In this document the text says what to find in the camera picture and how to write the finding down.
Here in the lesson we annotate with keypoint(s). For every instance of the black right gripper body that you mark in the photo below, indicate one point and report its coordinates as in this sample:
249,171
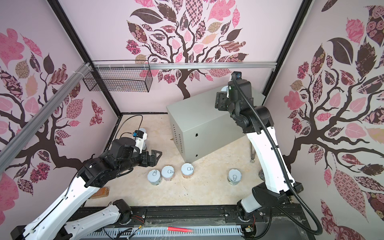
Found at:
223,103

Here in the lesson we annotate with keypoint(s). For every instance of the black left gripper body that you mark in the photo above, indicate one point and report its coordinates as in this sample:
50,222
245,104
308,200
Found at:
141,159

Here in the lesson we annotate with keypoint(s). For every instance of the yellow label can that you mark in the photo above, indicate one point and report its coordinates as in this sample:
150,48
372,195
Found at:
225,89

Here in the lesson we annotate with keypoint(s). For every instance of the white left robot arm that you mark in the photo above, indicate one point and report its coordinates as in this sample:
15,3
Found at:
119,160

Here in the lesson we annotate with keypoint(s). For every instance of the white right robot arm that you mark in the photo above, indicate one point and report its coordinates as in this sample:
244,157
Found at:
257,123

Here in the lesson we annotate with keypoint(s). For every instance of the pink orange label can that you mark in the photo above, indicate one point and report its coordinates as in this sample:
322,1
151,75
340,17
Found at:
168,173

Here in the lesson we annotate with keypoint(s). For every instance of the light blue label can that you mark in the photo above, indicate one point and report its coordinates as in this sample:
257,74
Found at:
154,177

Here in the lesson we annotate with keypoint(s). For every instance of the orange red label can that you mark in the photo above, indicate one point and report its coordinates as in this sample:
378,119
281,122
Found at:
187,170

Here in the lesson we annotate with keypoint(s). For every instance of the grey metal cabinet box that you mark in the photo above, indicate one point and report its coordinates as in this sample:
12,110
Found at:
199,128

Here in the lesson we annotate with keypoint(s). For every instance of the orange plastic package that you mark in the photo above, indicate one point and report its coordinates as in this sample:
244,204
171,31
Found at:
101,193

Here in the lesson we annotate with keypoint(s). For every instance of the metal tongs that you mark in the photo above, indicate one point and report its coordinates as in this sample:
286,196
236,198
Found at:
252,153

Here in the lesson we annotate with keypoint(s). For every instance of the red pen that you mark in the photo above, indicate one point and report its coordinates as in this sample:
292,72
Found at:
181,230

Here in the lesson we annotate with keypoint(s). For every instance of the grey blue label can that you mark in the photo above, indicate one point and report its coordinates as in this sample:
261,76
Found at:
234,176

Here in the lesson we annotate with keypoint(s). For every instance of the dark grey label can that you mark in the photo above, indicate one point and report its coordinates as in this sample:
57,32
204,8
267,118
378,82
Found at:
261,175

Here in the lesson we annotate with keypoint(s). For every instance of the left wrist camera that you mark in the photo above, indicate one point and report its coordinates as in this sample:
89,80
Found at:
140,139

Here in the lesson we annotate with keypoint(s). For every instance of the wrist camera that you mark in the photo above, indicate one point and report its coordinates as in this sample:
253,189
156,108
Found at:
140,139
237,75

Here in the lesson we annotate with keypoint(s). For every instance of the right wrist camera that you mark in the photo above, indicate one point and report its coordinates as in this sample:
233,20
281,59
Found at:
237,75

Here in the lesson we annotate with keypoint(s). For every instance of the aluminium rail back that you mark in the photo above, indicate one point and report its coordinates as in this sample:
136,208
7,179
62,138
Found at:
171,66

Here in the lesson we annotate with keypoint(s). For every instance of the aluminium rail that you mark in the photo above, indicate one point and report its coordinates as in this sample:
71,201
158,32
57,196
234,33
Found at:
11,150
171,66

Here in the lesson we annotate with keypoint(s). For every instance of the white slotted cable duct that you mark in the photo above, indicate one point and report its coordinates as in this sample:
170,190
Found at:
162,233

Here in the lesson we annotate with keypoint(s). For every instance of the black wire basket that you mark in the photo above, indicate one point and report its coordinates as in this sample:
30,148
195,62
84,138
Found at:
128,77

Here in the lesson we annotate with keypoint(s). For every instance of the aluminium rail left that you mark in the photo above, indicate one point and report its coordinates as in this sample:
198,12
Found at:
11,150

